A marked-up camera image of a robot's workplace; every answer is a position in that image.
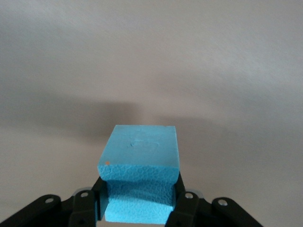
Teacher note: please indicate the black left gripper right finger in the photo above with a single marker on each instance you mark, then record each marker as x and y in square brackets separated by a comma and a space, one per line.
[187, 205]

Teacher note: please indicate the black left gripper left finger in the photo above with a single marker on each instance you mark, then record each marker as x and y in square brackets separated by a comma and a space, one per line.
[87, 208]

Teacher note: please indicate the light blue foam cube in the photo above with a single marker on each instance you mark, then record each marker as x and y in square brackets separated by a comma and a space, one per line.
[139, 151]

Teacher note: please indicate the brown table cover sheet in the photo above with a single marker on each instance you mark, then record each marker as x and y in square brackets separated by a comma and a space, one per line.
[71, 59]

